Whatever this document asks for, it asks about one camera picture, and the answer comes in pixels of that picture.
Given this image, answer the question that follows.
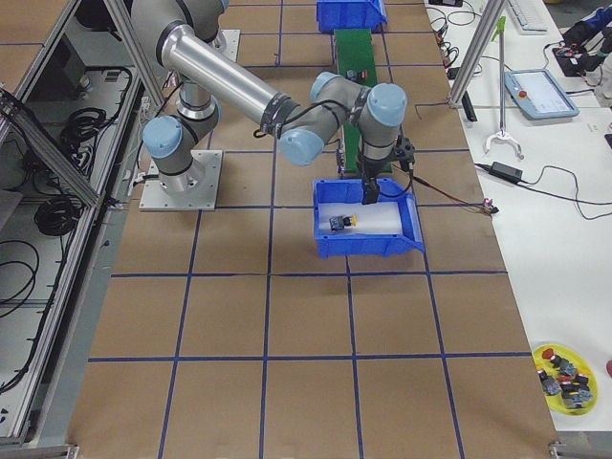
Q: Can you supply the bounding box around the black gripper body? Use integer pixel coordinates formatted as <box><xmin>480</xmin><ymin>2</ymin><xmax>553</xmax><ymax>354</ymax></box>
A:
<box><xmin>359</xmin><ymin>156</ymin><xmax>391</xmax><ymax>184</ymax></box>

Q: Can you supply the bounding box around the yellow push button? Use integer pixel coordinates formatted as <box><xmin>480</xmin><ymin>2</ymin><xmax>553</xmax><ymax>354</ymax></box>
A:
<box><xmin>329</xmin><ymin>214</ymin><xmax>358</xmax><ymax>231</ymax></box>

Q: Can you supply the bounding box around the red push button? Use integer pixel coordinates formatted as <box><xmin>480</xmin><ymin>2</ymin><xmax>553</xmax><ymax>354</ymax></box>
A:
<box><xmin>345</xmin><ymin>69</ymin><xmax>368</xmax><ymax>82</ymax></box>

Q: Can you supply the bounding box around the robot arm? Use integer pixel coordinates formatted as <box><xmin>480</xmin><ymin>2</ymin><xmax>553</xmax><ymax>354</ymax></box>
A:
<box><xmin>130</xmin><ymin>1</ymin><xmax>414</xmax><ymax>205</ymax></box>

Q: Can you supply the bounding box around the yellow plate of buttons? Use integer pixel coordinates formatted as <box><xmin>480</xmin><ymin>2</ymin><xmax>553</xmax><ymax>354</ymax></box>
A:
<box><xmin>532</xmin><ymin>343</ymin><xmax>599</xmax><ymax>416</ymax></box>

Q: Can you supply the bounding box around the white foam pad right bin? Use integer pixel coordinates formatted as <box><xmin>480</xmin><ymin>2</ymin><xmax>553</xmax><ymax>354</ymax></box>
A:
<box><xmin>315</xmin><ymin>202</ymin><xmax>403</xmax><ymax>235</ymax></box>

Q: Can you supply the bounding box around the right blue plastic bin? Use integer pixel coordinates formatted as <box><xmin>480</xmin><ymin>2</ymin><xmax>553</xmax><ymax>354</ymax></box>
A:
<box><xmin>313</xmin><ymin>178</ymin><xmax>425</xmax><ymax>258</ymax></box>

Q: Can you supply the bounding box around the blue plastic bin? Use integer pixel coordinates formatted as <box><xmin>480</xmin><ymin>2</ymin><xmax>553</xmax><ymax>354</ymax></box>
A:
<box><xmin>313</xmin><ymin>178</ymin><xmax>425</xmax><ymax>258</ymax></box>
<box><xmin>317</xmin><ymin>0</ymin><xmax>387</xmax><ymax>33</ymax></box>

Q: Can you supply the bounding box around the black handheld bar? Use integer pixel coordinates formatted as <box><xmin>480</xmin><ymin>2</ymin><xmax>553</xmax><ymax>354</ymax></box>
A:
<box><xmin>461</xmin><ymin>92</ymin><xmax>478</xmax><ymax>122</ymax></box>

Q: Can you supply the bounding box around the green conveyor belt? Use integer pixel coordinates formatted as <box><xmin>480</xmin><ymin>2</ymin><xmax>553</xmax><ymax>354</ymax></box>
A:
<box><xmin>334</xmin><ymin>29</ymin><xmax>378</xmax><ymax>178</ymax></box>

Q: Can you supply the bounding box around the reacher grabber tool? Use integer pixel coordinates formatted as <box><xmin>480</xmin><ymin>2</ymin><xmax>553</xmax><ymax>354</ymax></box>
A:
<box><xmin>484</xmin><ymin>16</ymin><xmax>524</xmax><ymax>161</ymax></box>

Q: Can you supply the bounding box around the black power adapter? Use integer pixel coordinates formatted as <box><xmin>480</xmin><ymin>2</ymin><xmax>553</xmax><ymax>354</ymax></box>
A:
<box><xmin>490</xmin><ymin>162</ymin><xmax>523</xmax><ymax>184</ymax></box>

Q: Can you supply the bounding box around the left blue plastic bin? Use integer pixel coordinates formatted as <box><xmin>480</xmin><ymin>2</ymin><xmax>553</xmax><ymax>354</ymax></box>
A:
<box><xmin>317</xmin><ymin>0</ymin><xmax>387</xmax><ymax>33</ymax></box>

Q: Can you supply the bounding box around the teach pendant tablet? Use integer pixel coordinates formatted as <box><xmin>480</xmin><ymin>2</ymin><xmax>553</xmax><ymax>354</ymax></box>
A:
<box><xmin>504</xmin><ymin>69</ymin><xmax>579</xmax><ymax>120</ymax></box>

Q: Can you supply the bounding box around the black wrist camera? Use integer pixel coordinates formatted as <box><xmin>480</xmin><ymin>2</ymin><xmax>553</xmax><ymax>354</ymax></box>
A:
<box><xmin>396</xmin><ymin>137</ymin><xmax>415</xmax><ymax>172</ymax></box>

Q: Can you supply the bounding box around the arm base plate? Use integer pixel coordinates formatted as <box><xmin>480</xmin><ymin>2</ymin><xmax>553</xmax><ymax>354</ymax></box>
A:
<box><xmin>140</xmin><ymin>149</ymin><xmax>223</xmax><ymax>211</ymax></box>
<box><xmin>210</xmin><ymin>29</ymin><xmax>241</xmax><ymax>61</ymax></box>

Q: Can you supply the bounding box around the aluminium frame post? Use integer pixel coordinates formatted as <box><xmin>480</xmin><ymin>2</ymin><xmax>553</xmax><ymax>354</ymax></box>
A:
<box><xmin>448</xmin><ymin>0</ymin><xmax>506</xmax><ymax>108</ymax></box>

